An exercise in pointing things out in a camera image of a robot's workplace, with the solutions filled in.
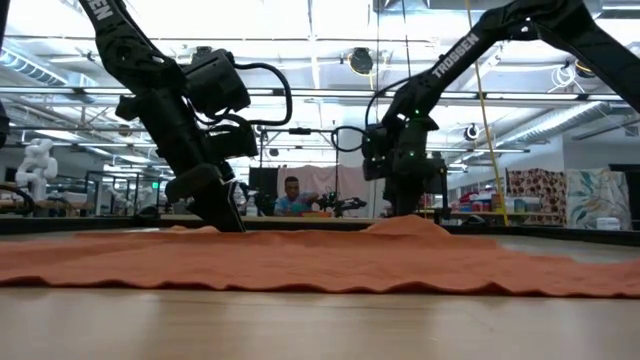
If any orange towel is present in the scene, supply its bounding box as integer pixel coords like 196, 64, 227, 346
0, 214, 640, 300

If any person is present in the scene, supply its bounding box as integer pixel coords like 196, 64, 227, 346
273, 175, 321, 217

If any yellow hanging cable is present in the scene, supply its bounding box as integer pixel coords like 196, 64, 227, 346
464, 0, 509, 227

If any black overhead camera stand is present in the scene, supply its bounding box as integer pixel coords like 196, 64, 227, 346
258, 127, 340, 181

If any shelf with colourful boxes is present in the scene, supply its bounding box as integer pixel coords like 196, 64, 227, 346
448, 188, 507, 217

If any leaf patterned cloth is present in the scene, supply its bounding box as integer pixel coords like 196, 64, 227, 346
566, 168, 633, 231

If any black background monitor large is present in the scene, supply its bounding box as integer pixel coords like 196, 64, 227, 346
423, 158, 449, 197

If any floral patterned cloth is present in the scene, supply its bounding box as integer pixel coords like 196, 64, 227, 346
505, 168, 569, 227

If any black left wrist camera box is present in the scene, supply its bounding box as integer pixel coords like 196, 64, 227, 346
180, 45, 252, 120

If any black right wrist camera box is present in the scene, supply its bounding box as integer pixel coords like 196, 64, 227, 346
362, 124, 397, 182

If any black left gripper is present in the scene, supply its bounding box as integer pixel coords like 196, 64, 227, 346
115, 87, 259, 233

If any black background monitor small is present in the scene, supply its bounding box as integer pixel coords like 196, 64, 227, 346
248, 167, 280, 217

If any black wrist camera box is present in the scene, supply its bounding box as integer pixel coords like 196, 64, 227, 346
180, 45, 252, 120
362, 124, 397, 182

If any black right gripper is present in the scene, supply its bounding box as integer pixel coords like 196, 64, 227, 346
385, 115, 444, 217

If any black looped camera cable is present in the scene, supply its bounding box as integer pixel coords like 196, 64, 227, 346
330, 124, 369, 154
232, 61, 294, 127

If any white humanoid robot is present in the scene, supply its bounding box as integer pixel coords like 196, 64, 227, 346
14, 138, 59, 202

